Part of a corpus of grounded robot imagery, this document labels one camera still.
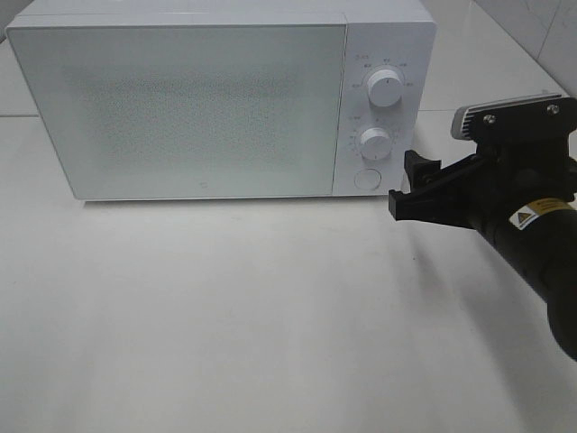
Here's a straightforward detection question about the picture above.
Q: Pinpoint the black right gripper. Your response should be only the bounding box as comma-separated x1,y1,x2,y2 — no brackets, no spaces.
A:
389,143,576,239

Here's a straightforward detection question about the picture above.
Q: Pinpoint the round white door button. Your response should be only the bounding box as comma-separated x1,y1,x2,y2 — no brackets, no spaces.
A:
354,169,381,190

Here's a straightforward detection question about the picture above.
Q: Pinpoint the white timer knob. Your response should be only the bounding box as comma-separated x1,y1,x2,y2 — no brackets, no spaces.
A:
359,127,392,161

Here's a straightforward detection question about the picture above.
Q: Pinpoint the white microwave door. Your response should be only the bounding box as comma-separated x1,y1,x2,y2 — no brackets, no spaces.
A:
9,25,345,200

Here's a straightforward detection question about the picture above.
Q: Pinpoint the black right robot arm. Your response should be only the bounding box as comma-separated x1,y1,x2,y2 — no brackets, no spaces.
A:
389,151,576,358

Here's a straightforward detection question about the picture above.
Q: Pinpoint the upper white power knob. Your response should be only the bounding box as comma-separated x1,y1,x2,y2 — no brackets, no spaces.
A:
366,67,404,108

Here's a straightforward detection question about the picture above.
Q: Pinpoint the white microwave oven body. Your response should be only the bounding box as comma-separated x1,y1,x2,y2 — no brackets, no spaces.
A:
5,1,436,199

